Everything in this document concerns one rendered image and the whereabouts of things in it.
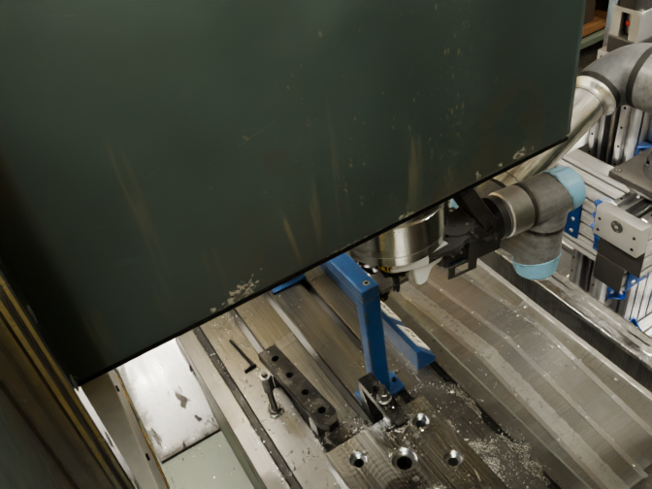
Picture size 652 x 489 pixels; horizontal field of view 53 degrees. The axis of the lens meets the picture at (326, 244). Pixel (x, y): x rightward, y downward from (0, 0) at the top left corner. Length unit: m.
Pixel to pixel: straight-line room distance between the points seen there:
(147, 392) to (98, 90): 1.42
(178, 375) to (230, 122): 1.37
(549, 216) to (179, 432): 1.15
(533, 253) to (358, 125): 0.56
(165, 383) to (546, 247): 1.14
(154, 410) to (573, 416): 1.06
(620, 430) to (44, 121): 1.45
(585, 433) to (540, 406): 0.11
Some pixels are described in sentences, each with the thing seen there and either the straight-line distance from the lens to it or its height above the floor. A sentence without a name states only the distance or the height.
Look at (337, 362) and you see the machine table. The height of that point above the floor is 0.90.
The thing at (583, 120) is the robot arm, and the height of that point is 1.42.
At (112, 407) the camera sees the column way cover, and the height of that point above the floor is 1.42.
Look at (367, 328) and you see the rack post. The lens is 1.29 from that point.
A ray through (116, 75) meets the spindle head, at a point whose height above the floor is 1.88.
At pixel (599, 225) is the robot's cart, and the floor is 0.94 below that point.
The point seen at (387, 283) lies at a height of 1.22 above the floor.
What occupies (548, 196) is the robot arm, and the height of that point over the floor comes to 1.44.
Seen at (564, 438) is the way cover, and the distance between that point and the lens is 1.64.
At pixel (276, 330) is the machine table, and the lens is 1.64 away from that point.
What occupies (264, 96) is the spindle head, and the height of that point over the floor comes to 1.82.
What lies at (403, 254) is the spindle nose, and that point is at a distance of 0.86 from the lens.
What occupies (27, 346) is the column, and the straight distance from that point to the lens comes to 0.51.
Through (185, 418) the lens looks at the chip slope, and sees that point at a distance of 1.85.
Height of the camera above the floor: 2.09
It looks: 40 degrees down
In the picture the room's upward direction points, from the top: 10 degrees counter-clockwise
